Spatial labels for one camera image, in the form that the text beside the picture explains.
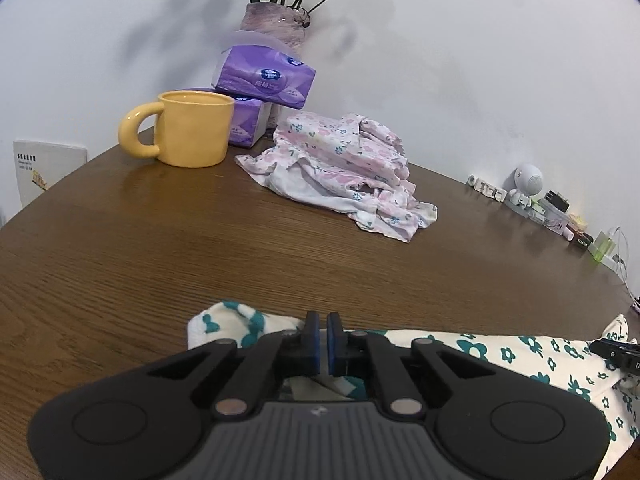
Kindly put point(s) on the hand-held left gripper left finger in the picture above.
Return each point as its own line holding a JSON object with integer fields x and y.
{"x": 313, "y": 342}

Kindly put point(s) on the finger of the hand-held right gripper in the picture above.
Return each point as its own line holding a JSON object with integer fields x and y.
{"x": 607, "y": 348}

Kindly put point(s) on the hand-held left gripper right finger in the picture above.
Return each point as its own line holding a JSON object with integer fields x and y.
{"x": 334, "y": 342}

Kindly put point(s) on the cream dress with teal flowers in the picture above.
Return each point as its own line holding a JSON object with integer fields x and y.
{"x": 525, "y": 360}

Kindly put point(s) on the white power strip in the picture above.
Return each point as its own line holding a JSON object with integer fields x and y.
{"x": 612, "y": 263}

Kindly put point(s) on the green spray bottle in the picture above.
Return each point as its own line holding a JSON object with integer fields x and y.
{"x": 602, "y": 247}

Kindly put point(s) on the black flat box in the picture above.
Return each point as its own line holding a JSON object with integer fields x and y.
{"x": 581, "y": 241}

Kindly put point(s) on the pink white tube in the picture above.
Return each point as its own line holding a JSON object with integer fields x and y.
{"x": 568, "y": 233}

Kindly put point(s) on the yellow small container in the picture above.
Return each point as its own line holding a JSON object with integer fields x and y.
{"x": 576, "y": 222}

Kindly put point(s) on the grey tin box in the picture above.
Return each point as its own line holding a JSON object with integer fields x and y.
{"x": 556, "y": 220}

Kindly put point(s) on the green white packet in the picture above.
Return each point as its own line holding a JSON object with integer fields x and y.
{"x": 538, "y": 211}

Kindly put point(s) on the black charger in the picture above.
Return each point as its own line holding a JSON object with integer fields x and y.
{"x": 557, "y": 201}

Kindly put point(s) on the pink floral garment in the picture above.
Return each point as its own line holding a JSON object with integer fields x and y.
{"x": 340, "y": 170}

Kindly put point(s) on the white astronaut figurine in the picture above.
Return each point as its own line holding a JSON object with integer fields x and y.
{"x": 529, "y": 177}

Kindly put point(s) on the white block row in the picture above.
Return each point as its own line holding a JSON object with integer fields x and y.
{"x": 486, "y": 187}

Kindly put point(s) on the purple tissue pack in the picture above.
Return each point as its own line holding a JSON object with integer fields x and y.
{"x": 247, "y": 122}
{"x": 265, "y": 77}

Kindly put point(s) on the yellow mug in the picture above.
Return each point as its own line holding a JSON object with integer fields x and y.
{"x": 195, "y": 130}

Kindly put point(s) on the purple mottled vase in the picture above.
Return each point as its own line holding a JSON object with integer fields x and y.
{"x": 275, "y": 25}

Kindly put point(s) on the white wall box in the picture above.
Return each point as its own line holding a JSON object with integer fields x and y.
{"x": 47, "y": 170}

